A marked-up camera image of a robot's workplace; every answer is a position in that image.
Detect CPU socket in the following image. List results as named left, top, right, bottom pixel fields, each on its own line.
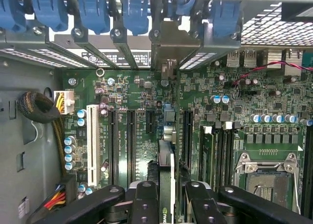
left=234, top=150, right=302, bottom=215

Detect long black expansion slot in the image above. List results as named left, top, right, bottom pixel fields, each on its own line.
left=182, top=109, right=194, bottom=172
left=126, top=109, right=137, bottom=185
left=108, top=109, right=119, bottom=185

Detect black open PC case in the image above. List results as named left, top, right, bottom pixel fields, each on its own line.
left=0, top=0, right=313, bottom=224

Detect metal slot cover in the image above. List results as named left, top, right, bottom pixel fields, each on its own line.
left=180, top=21, right=242, bottom=70

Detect red black twisted wire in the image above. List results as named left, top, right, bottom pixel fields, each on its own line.
left=231, top=59, right=313, bottom=87

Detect blue card clip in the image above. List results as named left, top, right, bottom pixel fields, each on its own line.
left=209, top=0, right=243, bottom=38
left=168, top=0, right=197, bottom=20
left=77, top=0, right=111, bottom=36
left=0, top=0, right=27, bottom=32
left=121, top=0, right=150, bottom=37
left=31, top=0, right=69, bottom=32

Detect black braided power cable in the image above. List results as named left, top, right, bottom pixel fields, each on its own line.
left=17, top=91, right=67, bottom=176

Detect black RAM slot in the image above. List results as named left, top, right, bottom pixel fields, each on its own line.
left=214, top=121, right=224, bottom=189
left=301, top=126, right=313, bottom=216
left=224, top=122, right=235, bottom=189

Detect black connector with coloured wires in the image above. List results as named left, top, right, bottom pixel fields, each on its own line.
left=44, top=174, right=77, bottom=211

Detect green motherboard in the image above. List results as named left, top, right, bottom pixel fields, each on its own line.
left=61, top=50, right=313, bottom=224

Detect white power connector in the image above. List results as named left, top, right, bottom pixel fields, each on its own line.
left=53, top=90, right=75, bottom=115

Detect white expansion slot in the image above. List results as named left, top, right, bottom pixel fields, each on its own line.
left=86, top=104, right=100, bottom=187

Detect short black expansion slot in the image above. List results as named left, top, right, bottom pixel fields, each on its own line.
left=146, top=109, right=156, bottom=134

